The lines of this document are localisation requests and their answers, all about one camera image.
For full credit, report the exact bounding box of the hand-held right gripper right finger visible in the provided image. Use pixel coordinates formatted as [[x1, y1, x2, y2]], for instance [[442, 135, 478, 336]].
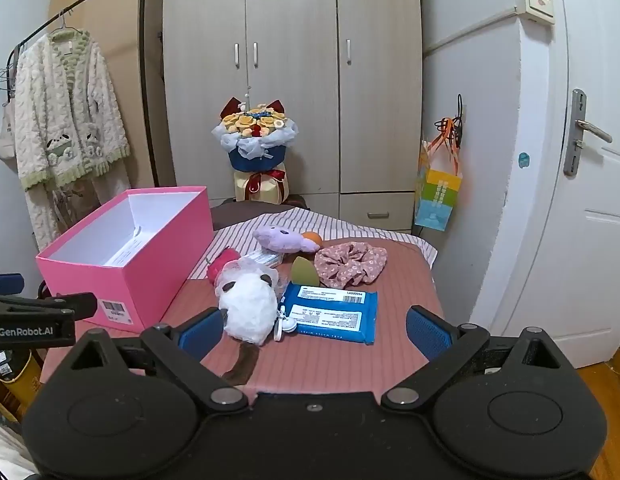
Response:
[[382, 305, 566, 409]]

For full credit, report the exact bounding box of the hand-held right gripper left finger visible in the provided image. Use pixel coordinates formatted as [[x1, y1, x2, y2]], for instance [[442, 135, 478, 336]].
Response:
[[64, 306, 251, 409]]

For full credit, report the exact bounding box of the white plush toy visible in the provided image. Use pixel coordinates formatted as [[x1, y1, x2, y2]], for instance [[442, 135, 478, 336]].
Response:
[[215, 256, 281, 384]]

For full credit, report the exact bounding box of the pink cardboard box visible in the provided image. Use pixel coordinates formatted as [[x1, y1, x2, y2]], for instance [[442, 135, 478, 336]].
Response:
[[36, 186, 215, 332]]

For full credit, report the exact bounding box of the pink strawberry plush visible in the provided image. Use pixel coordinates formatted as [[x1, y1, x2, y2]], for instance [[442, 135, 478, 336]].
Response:
[[205, 246, 241, 284]]

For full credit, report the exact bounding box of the blue wet wipes pack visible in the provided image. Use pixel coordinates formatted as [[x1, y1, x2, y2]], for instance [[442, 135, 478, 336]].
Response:
[[279, 282, 379, 346]]

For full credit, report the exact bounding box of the floral pink scrunchie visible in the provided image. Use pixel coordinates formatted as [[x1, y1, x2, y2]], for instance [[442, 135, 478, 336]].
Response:
[[314, 240, 389, 289]]

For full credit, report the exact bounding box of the green makeup sponge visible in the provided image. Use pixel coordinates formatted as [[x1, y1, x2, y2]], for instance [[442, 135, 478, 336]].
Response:
[[290, 256, 321, 287]]

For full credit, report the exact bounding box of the yellow bag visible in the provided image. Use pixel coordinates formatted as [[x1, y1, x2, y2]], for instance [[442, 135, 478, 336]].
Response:
[[0, 347, 43, 424]]

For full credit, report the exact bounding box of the pink striped blanket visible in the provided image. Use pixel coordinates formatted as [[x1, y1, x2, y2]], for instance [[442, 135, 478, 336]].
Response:
[[42, 239, 446, 397]]

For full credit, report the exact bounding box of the white tissue packet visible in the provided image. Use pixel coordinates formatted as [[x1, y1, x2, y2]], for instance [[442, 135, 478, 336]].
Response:
[[242, 251, 283, 269]]

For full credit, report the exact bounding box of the purple plush toy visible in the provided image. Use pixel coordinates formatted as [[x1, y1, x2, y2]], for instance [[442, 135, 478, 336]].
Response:
[[253, 225, 321, 255]]

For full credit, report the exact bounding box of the dark brown mattress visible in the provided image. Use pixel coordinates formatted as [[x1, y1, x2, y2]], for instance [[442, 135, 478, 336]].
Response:
[[210, 194, 311, 232]]

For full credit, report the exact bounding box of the colourful gift bag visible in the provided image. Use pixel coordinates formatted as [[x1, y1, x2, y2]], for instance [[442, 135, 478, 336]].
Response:
[[413, 117, 463, 233]]

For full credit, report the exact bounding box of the striped bed sheet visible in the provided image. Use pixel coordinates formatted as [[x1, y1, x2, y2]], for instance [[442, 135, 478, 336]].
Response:
[[189, 208, 437, 282]]

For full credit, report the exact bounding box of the white tote bag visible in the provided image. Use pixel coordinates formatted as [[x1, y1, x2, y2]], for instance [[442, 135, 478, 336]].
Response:
[[0, 102, 17, 161]]

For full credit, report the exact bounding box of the flower bouquet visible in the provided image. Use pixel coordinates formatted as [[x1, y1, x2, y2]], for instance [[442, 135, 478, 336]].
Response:
[[212, 94, 300, 205]]

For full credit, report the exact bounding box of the cream fuzzy cardigan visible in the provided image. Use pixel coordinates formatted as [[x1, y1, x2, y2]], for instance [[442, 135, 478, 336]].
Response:
[[13, 29, 132, 252]]

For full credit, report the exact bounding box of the white door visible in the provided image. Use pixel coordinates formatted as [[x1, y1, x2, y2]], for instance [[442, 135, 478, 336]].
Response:
[[494, 0, 620, 369]]

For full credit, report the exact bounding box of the brown cardboard panel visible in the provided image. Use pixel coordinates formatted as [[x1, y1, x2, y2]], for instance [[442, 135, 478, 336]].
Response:
[[48, 0, 159, 191]]

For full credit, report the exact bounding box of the beige wooden wardrobe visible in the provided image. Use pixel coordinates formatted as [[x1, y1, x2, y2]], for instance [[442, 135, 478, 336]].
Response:
[[162, 0, 423, 234]]

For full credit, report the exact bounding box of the white keychain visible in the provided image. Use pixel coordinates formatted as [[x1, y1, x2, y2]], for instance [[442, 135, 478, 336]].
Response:
[[273, 305, 299, 342]]

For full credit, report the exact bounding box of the metal door handle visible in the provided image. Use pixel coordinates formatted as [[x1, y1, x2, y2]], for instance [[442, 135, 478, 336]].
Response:
[[563, 88, 614, 177]]

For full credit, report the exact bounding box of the white light switch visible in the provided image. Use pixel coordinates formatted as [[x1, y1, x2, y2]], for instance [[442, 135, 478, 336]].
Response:
[[519, 0, 556, 25]]

